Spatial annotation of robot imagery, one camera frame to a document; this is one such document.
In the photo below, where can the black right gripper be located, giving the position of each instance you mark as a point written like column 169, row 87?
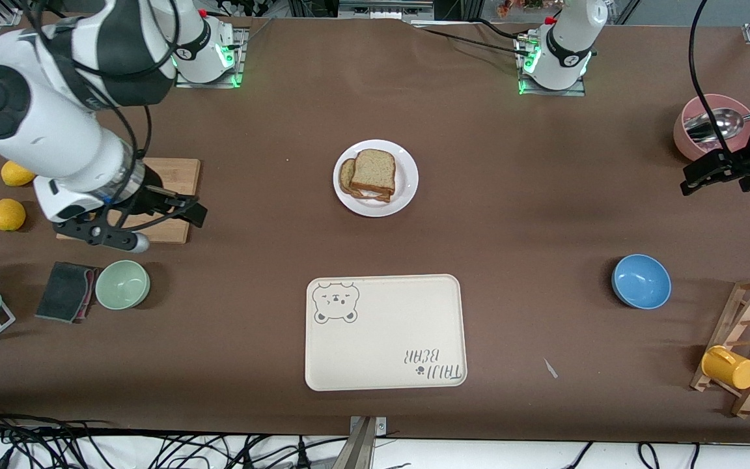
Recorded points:
column 152, row 189

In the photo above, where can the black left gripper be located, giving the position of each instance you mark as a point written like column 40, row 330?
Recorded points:
column 748, row 161

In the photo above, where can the toast slice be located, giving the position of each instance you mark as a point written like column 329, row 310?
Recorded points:
column 346, row 177

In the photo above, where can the fried egg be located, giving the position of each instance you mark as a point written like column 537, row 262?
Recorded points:
column 368, row 193

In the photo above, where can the plain seeded bread slice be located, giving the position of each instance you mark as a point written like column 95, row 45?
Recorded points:
column 374, row 170

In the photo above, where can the round white plate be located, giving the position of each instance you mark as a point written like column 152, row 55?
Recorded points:
column 406, row 185

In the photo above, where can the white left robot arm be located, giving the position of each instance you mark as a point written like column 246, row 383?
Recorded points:
column 567, row 45

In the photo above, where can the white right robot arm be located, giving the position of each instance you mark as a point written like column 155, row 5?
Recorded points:
column 56, row 137

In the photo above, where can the wooden cutting board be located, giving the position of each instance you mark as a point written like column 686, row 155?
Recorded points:
column 180, row 172

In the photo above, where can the large metal spoon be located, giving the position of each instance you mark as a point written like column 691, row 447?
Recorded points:
column 720, row 124

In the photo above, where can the pink bowl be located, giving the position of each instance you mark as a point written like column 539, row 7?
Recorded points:
column 717, row 99

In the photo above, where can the pale green bowl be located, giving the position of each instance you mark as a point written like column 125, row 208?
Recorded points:
column 122, row 285

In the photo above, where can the blue bowl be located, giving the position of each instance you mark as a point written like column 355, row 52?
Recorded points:
column 642, row 281

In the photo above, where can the wooden peg drying rack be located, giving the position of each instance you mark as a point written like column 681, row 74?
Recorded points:
column 723, row 326

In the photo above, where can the grey folded cloth pink lining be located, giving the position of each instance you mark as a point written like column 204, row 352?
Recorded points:
column 62, row 293

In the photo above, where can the yellow lemon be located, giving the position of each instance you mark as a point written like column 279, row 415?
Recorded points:
column 13, row 176

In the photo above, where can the round yellow citrus fruit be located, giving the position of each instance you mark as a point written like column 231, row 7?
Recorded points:
column 8, row 215

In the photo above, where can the yellow plastic mug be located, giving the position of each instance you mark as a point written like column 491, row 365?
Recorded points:
column 733, row 371

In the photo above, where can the cream bear print tray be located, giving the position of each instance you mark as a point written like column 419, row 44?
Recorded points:
column 381, row 339

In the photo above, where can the small white tape scrap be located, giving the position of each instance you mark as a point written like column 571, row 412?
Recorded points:
column 549, row 368

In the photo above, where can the grey metal background box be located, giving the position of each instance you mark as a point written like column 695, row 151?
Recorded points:
column 381, row 10

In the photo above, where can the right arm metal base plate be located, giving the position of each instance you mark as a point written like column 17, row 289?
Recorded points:
column 241, row 65

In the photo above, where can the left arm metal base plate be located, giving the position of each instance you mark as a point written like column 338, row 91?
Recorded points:
column 577, row 91

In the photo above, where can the aluminium corner bracket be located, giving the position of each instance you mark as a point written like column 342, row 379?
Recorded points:
column 10, row 14

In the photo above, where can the grey metal camera mount bracket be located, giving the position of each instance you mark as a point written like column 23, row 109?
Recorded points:
column 367, row 426

